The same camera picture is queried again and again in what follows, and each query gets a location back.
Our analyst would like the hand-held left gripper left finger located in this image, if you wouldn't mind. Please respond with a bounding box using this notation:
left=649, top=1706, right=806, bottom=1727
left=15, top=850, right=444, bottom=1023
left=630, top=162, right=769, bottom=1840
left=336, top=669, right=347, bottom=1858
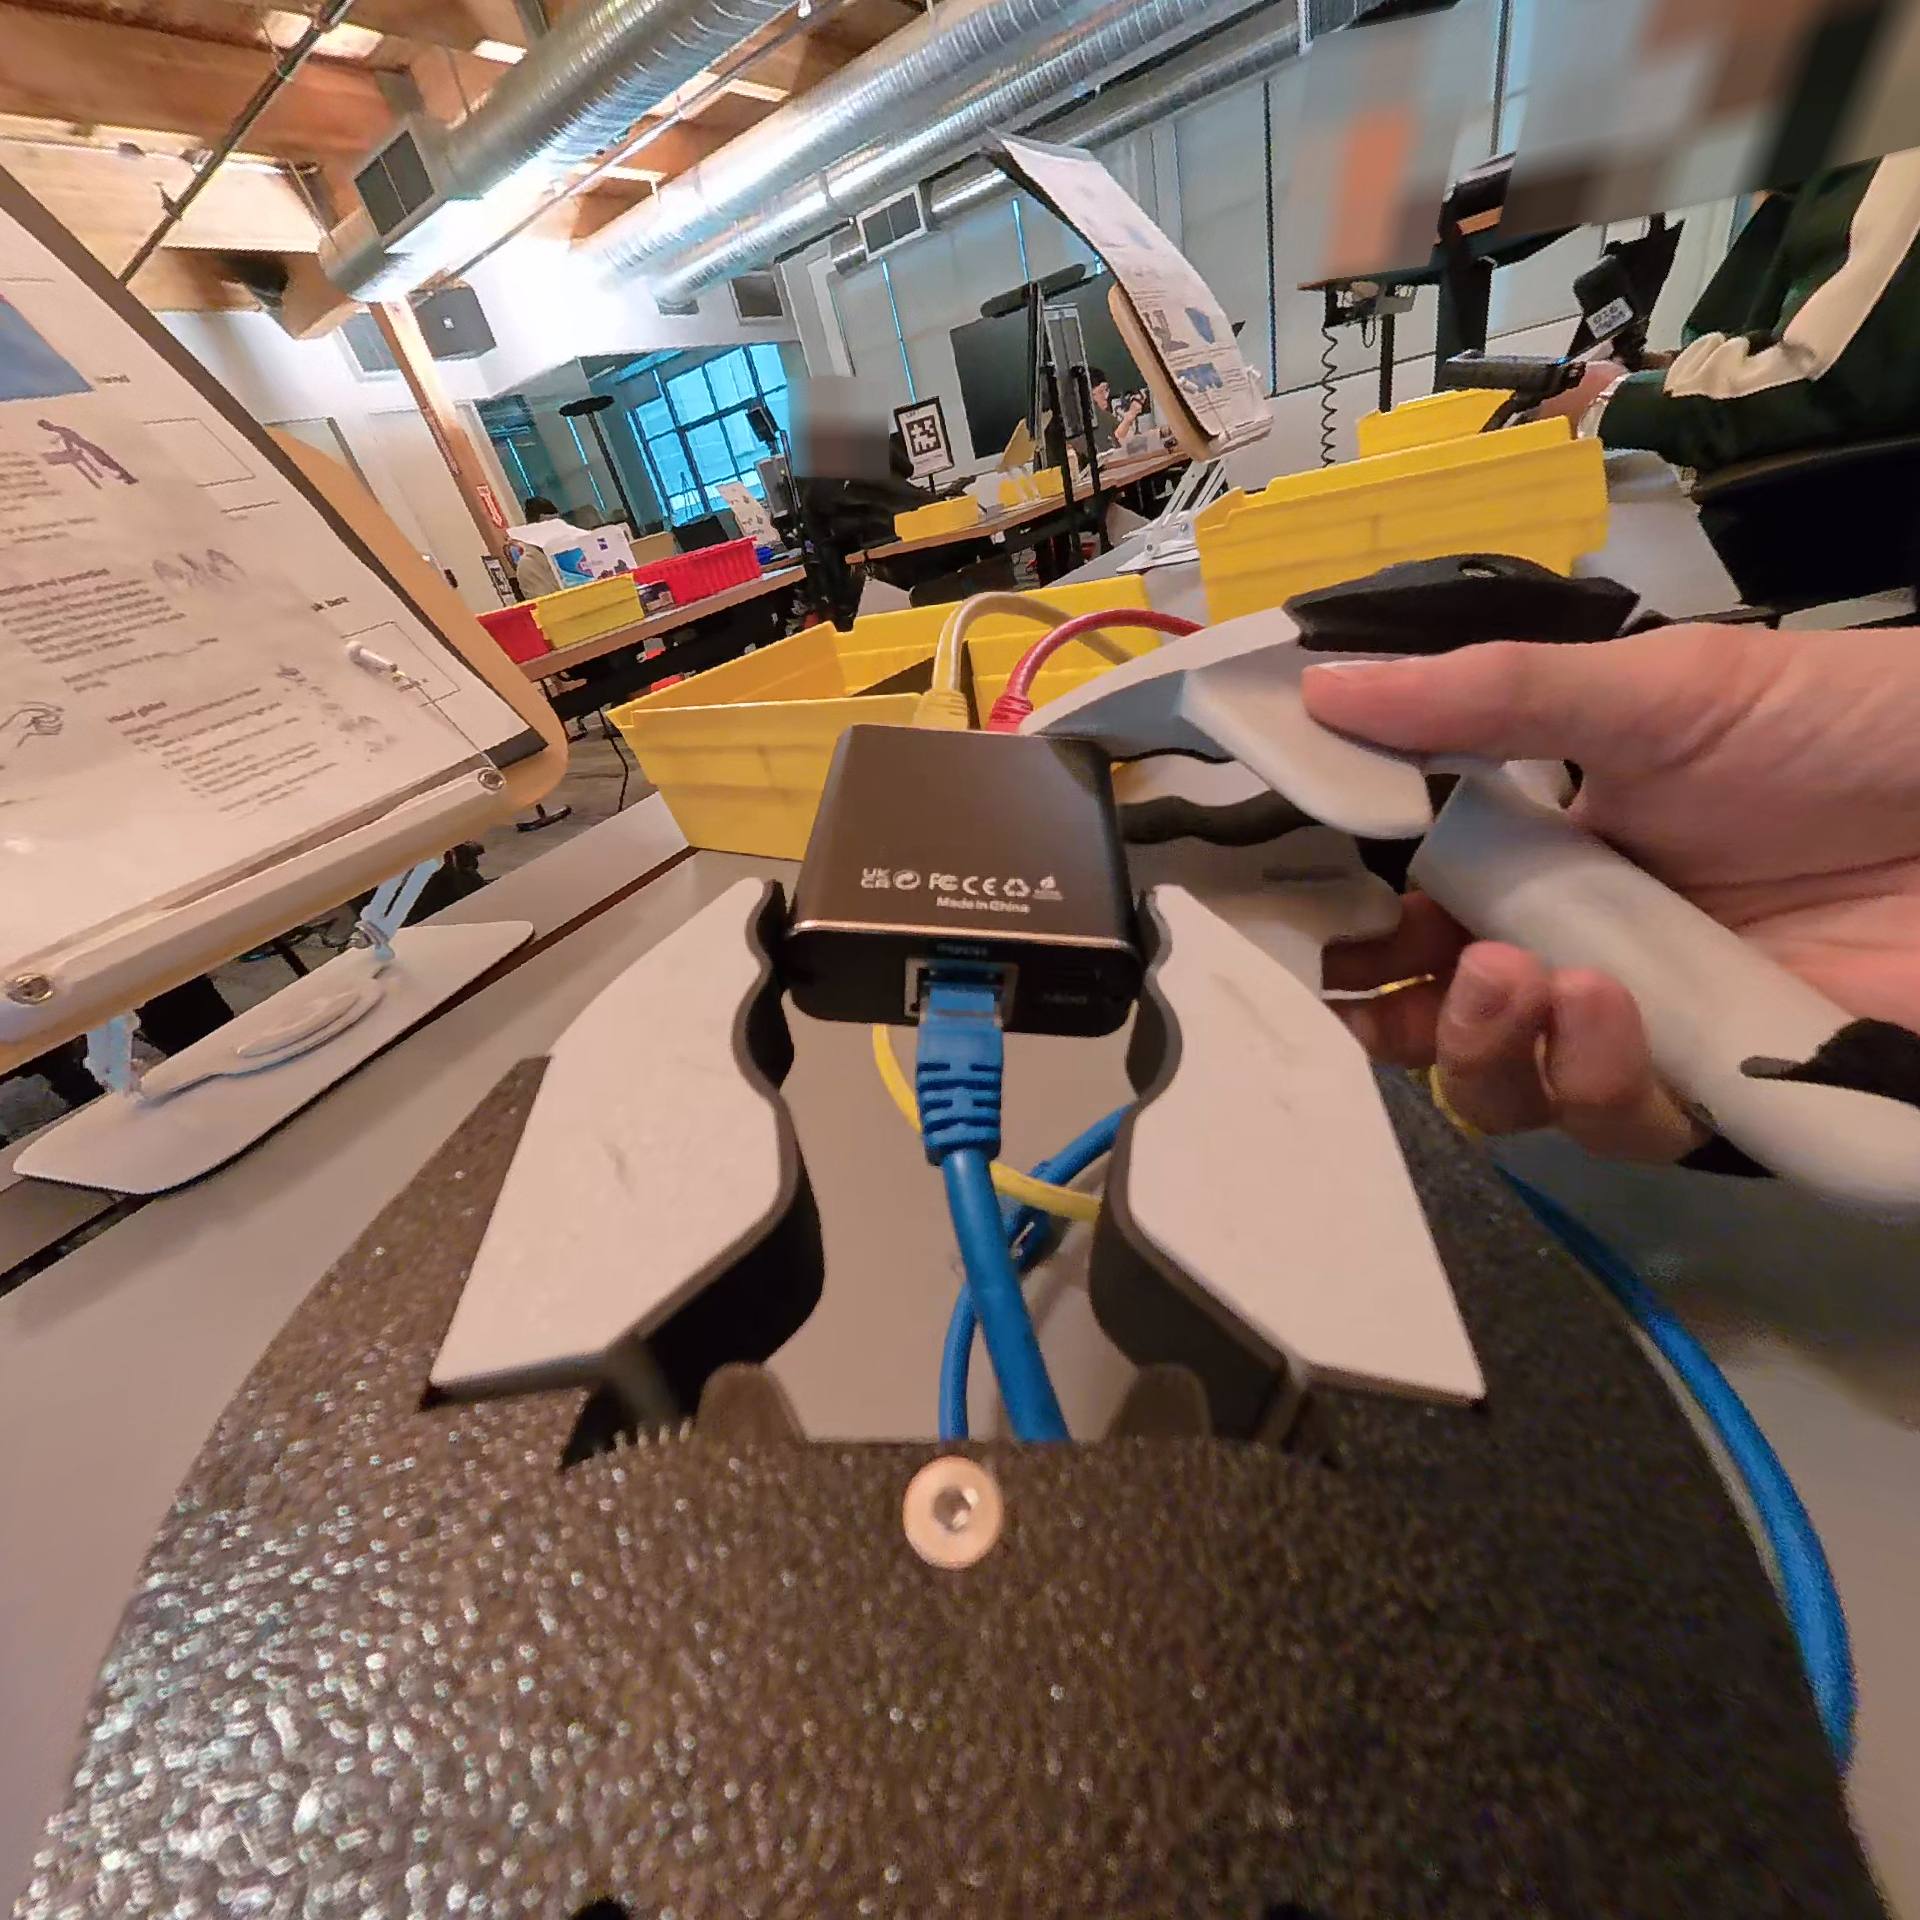
left=428, top=879, right=827, bottom=1412

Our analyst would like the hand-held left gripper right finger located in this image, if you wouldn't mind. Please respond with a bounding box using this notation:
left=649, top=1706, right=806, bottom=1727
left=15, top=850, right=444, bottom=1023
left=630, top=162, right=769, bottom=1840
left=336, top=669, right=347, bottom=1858
left=1088, top=885, right=1489, bottom=1449

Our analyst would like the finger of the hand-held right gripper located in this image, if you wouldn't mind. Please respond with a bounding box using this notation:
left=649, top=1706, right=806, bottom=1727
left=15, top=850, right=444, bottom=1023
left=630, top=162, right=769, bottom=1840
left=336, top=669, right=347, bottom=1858
left=1117, top=757, right=1413, bottom=952
left=1019, top=616, right=1437, bottom=841

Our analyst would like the red ethernet cable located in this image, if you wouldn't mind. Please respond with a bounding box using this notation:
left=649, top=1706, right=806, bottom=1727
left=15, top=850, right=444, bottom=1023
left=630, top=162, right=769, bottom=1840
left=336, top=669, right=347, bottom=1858
left=983, top=608, right=1208, bottom=737

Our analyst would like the yellow ethernet cable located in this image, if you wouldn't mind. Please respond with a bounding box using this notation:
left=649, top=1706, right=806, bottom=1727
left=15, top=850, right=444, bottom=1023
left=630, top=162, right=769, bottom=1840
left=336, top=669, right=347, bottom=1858
left=873, top=591, right=1487, bottom=1226

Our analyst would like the black network adapter box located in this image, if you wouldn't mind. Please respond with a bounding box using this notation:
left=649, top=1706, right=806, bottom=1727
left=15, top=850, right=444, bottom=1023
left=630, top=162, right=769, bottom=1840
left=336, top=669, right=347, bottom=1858
left=783, top=725, right=1149, bottom=1041

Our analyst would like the blue ethernet cable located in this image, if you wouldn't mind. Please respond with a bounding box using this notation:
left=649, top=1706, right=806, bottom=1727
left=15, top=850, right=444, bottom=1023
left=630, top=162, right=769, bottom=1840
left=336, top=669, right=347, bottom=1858
left=909, top=961, right=1863, bottom=1765

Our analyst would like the grey desk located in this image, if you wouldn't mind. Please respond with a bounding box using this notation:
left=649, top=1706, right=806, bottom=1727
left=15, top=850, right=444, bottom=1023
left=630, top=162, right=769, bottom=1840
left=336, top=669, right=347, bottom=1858
left=0, top=599, right=1920, bottom=1920

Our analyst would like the person's right hand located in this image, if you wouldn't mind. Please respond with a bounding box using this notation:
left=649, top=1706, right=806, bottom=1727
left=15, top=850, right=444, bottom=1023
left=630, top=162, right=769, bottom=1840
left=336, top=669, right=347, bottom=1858
left=1297, top=620, right=1920, bottom=1164

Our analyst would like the black monitor screen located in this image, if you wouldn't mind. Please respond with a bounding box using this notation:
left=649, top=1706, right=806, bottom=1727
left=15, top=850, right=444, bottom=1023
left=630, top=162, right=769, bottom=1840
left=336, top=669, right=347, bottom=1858
left=948, top=299, right=1119, bottom=460

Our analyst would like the wooden document stand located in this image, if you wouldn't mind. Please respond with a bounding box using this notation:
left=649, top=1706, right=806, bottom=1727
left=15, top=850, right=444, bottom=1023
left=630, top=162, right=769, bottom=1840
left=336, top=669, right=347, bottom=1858
left=983, top=132, right=1278, bottom=453

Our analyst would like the instruction sheet on stand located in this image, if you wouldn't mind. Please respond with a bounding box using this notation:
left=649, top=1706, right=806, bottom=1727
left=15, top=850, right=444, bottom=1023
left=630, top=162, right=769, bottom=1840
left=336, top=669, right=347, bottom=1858
left=0, top=159, right=571, bottom=1199

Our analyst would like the background work table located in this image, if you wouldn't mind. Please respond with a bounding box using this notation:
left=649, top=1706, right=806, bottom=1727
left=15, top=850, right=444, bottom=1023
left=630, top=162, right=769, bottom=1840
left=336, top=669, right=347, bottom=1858
left=516, top=562, right=812, bottom=685

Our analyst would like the black floor lamp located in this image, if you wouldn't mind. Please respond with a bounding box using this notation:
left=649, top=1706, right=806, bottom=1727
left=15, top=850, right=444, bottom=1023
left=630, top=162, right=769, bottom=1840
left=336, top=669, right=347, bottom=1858
left=558, top=394, right=639, bottom=529

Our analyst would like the printed instruction sheet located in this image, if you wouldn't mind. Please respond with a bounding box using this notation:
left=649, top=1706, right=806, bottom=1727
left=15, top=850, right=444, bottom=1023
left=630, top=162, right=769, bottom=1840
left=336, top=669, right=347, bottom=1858
left=0, top=211, right=549, bottom=962

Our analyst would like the silver ventilation duct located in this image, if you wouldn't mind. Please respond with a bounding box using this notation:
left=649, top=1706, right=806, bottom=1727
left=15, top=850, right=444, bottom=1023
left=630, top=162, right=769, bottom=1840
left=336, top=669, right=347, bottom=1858
left=569, top=0, right=1278, bottom=309
left=321, top=0, right=812, bottom=303

